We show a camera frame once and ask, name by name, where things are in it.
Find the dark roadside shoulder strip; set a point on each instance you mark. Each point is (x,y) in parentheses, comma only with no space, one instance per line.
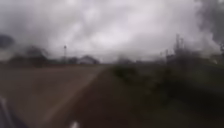
(106,103)

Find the pale building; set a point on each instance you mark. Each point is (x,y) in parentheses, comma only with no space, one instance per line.
(87,60)

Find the pole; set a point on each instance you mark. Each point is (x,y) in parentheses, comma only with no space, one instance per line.
(65,54)

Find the robot's own part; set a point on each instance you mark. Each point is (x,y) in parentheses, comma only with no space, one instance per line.
(74,125)

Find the grey-brown asphalt road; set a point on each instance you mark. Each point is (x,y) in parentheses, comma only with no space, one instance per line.
(40,86)

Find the dark clump of trees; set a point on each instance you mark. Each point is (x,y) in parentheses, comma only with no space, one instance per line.
(33,56)

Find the green grass verge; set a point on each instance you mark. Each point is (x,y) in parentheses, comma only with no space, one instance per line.
(190,96)

